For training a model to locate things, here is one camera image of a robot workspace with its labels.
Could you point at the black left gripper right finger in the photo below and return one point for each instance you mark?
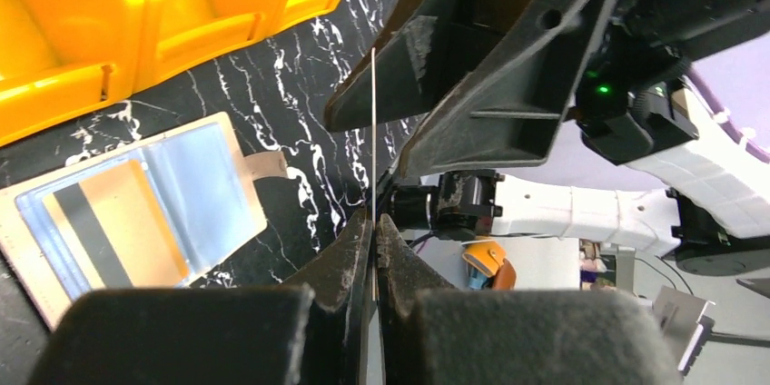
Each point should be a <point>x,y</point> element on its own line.
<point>435,333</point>

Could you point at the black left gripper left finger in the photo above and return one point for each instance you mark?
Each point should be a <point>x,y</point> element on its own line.
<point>310,329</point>

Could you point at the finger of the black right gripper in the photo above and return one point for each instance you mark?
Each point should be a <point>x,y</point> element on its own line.
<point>425,48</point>
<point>507,112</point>

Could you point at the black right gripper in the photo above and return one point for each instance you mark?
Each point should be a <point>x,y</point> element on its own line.
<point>652,41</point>

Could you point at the white leather card holder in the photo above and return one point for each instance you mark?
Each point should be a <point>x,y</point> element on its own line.
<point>201,178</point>

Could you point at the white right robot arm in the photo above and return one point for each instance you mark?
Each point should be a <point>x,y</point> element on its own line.
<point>567,118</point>

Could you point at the gold card in holder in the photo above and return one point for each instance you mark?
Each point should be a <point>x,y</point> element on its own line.
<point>115,229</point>

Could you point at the orange blue background object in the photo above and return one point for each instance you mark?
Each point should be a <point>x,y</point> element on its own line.
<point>488,266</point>

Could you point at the yellow three-compartment plastic tray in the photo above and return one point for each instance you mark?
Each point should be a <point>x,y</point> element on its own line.
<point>61,59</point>

